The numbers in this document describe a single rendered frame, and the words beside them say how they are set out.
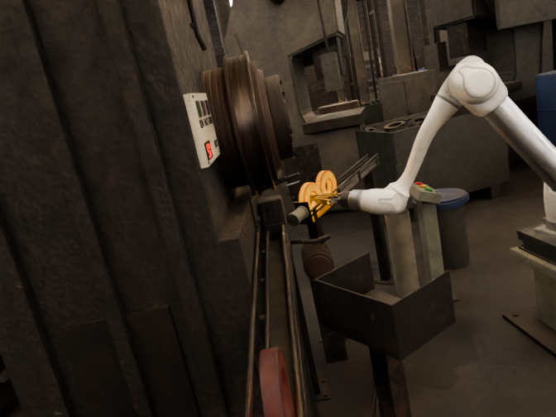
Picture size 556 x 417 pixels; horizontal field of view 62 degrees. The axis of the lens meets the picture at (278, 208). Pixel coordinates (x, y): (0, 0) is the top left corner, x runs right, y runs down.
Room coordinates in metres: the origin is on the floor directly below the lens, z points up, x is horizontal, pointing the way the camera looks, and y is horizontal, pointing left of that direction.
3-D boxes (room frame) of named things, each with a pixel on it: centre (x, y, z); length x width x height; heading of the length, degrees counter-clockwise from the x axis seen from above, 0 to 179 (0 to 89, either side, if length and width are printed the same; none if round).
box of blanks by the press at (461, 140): (4.00, -1.36, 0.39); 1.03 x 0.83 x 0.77; 103
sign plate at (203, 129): (1.27, 0.15, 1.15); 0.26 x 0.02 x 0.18; 178
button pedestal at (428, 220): (2.25, -0.74, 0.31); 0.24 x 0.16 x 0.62; 178
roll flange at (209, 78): (1.61, 0.11, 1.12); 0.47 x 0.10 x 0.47; 178
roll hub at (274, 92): (1.60, -0.07, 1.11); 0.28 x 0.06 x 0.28; 178
